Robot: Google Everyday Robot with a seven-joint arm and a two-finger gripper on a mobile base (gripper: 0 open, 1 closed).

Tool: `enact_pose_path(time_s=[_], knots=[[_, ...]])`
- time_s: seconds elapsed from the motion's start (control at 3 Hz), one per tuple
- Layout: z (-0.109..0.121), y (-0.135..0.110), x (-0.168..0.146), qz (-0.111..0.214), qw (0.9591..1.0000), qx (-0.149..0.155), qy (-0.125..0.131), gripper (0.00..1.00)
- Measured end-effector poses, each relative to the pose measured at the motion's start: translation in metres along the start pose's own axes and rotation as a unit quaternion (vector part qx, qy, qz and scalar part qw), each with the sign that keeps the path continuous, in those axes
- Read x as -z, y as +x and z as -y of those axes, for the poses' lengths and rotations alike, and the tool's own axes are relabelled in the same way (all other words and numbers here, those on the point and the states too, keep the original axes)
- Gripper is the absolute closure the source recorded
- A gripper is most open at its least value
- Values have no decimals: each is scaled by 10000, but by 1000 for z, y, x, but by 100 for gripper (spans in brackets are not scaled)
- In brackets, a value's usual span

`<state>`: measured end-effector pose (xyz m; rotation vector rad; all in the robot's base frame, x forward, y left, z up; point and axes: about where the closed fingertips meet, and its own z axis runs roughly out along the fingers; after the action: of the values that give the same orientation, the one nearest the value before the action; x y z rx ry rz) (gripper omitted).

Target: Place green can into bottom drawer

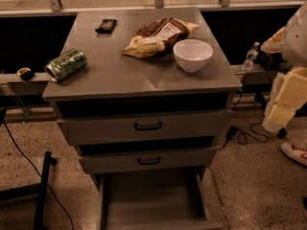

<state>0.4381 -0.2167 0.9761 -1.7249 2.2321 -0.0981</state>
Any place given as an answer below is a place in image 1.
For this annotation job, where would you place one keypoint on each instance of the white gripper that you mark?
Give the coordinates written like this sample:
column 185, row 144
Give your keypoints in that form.
column 295, row 43

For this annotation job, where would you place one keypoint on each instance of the green soda can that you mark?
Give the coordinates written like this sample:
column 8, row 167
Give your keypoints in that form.
column 66, row 65

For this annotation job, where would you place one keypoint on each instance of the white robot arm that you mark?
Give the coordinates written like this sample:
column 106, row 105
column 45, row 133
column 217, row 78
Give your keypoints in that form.
column 294, row 48

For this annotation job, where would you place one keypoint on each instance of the grey drawer cabinet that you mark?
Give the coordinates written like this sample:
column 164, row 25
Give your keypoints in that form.
column 113, row 84

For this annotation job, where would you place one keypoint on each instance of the middle grey drawer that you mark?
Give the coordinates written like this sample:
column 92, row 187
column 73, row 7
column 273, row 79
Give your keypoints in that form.
column 147, row 160

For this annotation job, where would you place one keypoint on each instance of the open bottom drawer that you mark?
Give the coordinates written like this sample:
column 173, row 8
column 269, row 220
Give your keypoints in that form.
column 169, row 199

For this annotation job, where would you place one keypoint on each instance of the small black box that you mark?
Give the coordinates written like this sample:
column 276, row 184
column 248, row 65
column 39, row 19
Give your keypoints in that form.
column 270, row 61

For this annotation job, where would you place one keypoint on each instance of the clear water bottle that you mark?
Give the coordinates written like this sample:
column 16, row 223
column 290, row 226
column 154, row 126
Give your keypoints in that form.
column 251, row 56

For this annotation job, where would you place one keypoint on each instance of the white bowl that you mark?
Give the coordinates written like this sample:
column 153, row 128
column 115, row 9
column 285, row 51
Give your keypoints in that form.
column 192, row 55

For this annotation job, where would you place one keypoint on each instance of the white red sneaker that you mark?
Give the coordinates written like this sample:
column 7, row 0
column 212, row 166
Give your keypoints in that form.
column 294, row 152

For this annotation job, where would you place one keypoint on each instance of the brown chip bag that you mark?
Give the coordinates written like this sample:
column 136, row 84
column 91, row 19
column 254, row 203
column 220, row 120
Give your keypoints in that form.
column 158, row 37

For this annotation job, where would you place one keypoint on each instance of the black tape measure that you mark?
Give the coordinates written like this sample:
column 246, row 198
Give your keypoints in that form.
column 25, row 73

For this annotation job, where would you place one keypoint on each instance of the black stand frame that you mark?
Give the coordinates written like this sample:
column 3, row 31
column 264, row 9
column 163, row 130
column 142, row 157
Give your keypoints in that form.
column 39, row 189

